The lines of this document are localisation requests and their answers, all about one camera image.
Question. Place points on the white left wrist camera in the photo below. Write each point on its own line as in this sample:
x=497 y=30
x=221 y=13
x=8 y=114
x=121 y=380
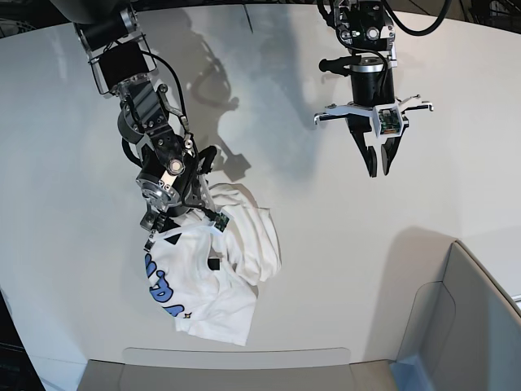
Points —
x=388 y=121

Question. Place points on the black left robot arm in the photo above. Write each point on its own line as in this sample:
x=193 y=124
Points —
x=367 y=31

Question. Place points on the white printed t-shirt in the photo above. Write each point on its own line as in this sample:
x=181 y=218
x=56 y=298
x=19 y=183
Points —
x=206 y=280

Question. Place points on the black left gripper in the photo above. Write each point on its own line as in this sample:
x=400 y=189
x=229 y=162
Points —
x=372 y=85

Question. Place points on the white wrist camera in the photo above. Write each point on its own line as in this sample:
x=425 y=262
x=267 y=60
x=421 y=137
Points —
x=388 y=121
x=217 y=221

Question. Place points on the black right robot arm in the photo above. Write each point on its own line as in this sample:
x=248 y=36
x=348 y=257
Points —
x=155 y=136

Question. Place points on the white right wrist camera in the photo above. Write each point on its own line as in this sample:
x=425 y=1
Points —
x=217 y=221

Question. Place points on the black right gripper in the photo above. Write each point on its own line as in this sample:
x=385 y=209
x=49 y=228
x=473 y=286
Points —
x=171 y=192

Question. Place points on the grey cardboard box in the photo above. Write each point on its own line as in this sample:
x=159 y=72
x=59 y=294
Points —
x=463 y=333

